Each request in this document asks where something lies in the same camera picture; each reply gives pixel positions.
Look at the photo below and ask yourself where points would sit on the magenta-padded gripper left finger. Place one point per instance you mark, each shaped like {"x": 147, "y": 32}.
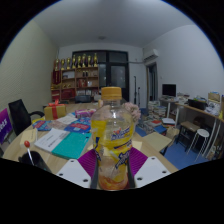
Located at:
{"x": 74, "y": 171}

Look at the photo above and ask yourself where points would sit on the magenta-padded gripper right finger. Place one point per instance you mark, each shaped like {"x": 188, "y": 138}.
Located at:
{"x": 151, "y": 170}

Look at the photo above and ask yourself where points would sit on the yellow drink bottle orange cap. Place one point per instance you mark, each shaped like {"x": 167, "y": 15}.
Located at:
{"x": 111, "y": 133}

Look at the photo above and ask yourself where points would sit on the teal notebook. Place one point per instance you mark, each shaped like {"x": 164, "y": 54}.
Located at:
{"x": 71, "y": 145}

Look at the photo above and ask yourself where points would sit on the white printed paper booklet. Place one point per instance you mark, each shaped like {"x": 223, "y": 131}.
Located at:
{"x": 51, "y": 139}

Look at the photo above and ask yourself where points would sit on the black pen holder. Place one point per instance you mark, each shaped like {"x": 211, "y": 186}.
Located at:
{"x": 35, "y": 160}

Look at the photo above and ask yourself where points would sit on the blue and red booklet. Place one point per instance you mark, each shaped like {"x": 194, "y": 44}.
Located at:
{"x": 78, "y": 125}

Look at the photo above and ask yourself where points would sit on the brown wooden stool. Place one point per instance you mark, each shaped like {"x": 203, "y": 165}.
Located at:
{"x": 187, "y": 130}

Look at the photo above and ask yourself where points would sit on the red lollipop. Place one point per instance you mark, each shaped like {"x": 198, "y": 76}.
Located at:
{"x": 27, "y": 144}

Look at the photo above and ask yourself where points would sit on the colourful printed flyer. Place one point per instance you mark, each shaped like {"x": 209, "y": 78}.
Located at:
{"x": 42, "y": 125}

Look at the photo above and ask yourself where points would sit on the pale wooden block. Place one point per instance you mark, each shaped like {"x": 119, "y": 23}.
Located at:
{"x": 28, "y": 137}

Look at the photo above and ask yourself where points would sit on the white round stool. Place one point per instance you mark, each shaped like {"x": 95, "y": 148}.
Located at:
{"x": 199, "y": 138}

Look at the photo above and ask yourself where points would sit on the pink box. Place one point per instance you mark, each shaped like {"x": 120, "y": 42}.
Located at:
{"x": 85, "y": 113}

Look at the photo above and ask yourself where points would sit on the pink flower bouquet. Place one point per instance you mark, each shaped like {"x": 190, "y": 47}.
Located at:
{"x": 133, "y": 110}

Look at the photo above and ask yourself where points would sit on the yellow gift box red ribbon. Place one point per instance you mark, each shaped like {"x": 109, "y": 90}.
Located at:
{"x": 54, "y": 111}

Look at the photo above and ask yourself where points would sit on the black office chair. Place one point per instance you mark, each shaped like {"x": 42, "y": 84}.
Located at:
{"x": 19, "y": 116}

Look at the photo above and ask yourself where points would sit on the long wooden side desk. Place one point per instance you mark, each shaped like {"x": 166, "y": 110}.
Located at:
{"x": 203, "y": 111}

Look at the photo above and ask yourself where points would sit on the black computer monitor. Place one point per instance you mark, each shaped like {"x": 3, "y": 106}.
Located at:
{"x": 169, "y": 90}

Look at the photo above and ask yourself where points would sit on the purple sign board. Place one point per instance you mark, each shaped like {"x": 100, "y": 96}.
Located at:
{"x": 4, "y": 125}

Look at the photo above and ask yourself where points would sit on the wooden shelf unit with trophies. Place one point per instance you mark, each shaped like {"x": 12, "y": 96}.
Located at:
{"x": 76, "y": 80}

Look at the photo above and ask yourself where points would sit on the black framed glass door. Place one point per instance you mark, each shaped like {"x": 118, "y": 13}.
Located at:
{"x": 115, "y": 75}

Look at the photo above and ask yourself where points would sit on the white wall air conditioner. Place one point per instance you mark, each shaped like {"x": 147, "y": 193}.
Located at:
{"x": 151, "y": 55}

